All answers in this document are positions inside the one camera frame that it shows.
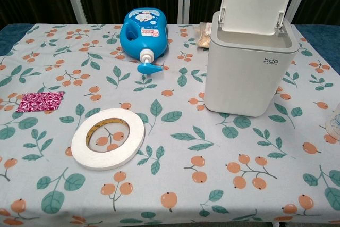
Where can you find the white double-sided tape roll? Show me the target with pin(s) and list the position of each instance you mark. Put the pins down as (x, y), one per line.
(79, 142)

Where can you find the white object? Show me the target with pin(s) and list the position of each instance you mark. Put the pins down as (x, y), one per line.
(334, 128)

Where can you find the magenta patterned square packet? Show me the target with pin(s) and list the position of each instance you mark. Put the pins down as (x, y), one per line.
(41, 101)

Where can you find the clear bag of beige grains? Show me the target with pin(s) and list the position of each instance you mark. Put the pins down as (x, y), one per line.
(204, 37)

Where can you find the white trash bin lid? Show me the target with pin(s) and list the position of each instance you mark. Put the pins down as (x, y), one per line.
(247, 78)

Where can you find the floral fruit print tablecloth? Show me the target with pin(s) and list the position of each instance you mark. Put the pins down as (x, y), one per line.
(170, 136)

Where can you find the blue detergent pump bottle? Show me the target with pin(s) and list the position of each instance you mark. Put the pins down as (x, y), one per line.
(144, 30)

